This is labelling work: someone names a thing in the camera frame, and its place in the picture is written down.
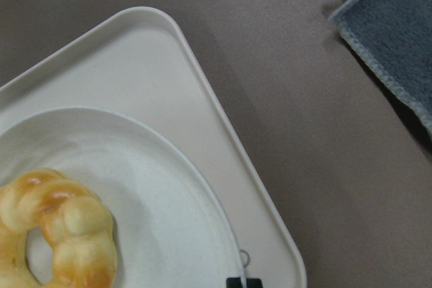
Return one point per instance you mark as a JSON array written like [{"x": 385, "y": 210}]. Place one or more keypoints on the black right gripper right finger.
[{"x": 253, "y": 283}]

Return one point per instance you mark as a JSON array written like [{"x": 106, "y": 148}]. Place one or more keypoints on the cream rabbit tray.
[{"x": 139, "y": 65}]

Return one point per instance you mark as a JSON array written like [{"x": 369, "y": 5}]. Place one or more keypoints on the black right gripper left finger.
[{"x": 234, "y": 282}]

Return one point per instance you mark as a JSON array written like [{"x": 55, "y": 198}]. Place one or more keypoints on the white round plate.
[{"x": 170, "y": 228}]

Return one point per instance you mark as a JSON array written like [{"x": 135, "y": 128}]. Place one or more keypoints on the grey folded cloth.
[{"x": 393, "y": 38}]

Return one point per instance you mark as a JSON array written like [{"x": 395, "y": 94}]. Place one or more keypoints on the twisted glazed donut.
[{"x": 74, "y": 222}]

